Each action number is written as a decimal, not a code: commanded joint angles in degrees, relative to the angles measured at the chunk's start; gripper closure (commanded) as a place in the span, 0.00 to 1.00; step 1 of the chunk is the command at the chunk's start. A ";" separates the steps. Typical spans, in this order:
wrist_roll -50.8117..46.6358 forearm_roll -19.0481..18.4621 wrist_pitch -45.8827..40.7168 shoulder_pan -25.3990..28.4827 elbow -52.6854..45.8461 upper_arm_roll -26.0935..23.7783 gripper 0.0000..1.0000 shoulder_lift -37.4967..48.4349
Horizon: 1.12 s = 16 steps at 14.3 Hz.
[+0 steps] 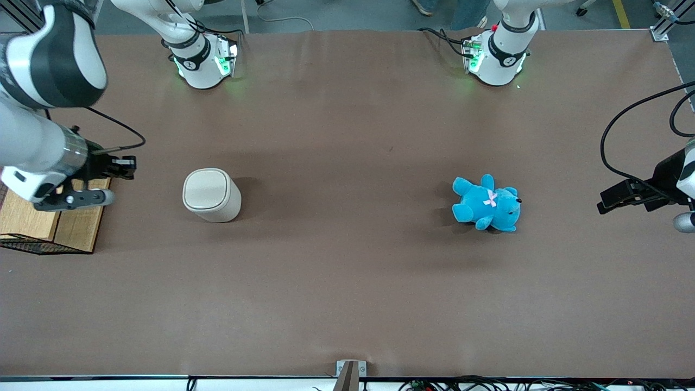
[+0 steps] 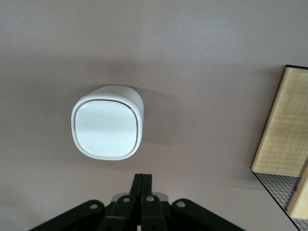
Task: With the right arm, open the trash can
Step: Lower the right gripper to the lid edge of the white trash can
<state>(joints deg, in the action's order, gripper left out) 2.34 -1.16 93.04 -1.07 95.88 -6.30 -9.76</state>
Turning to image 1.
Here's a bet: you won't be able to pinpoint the white trash can lid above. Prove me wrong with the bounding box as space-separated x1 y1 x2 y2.
183 168 229 213

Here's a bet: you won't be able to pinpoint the person legs blue jeans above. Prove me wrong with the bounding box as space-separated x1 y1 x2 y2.
410 0 489 31

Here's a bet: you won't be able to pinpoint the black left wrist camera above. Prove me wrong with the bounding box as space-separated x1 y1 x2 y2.
597 148 690 216

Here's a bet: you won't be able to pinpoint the short black looping cable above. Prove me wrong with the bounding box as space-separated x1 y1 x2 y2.
669 90 695 137

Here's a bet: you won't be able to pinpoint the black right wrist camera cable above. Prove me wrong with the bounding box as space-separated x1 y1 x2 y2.
84 106 147 155

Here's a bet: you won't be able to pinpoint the tangled black cable bundle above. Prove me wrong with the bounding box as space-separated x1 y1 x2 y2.
399 375 695 391

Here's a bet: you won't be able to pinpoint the white floor cable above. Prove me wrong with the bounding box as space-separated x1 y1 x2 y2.
255 0 315 31

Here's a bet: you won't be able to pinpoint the long black looping cable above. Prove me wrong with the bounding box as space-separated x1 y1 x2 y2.
600 81 695 188

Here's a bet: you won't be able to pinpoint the dark aluminium frame profile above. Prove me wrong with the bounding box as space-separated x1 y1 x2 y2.
0 0 44 33

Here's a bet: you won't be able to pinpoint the grey metal table bracket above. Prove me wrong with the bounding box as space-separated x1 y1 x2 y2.
332 360 368 391

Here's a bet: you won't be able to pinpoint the white trash can body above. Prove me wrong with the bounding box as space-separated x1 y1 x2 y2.
182 168 243 223

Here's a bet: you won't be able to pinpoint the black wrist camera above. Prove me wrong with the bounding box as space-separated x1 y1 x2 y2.
597 148 690 216
60 154 137 188

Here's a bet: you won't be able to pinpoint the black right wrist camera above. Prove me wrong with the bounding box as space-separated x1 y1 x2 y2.
60 154 137 188

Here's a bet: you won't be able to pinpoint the wooden box with wire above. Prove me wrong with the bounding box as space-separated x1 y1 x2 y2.
0 176 113 256

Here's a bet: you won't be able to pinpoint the blue teddy bear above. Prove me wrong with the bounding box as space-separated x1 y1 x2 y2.
452 174 523 233

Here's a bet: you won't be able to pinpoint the white table edge rail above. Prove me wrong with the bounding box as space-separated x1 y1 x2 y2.
0 374 695 391

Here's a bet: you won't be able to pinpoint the black arm base cable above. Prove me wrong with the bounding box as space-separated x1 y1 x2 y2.
417 26 473 58

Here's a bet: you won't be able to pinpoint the aluminium frame corner profile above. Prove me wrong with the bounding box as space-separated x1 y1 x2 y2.
649 0 695 42

